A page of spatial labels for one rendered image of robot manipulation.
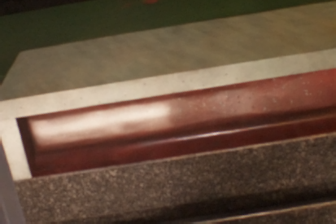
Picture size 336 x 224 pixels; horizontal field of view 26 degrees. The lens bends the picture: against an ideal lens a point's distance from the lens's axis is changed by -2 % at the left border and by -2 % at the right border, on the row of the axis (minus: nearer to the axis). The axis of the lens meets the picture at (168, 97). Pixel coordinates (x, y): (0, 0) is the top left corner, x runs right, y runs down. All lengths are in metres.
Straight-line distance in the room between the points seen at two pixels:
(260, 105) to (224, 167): 0.05
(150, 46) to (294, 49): 0.12
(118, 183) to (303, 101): 0.15
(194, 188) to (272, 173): 0.06
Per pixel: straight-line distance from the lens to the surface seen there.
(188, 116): 0.53
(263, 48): 0.52
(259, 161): 0.53
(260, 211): 0.55
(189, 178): 0.53
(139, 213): 0.56
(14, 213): 0.56
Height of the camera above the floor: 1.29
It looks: 67 degrees down
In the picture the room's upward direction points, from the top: 179 degrees counter-clockwise
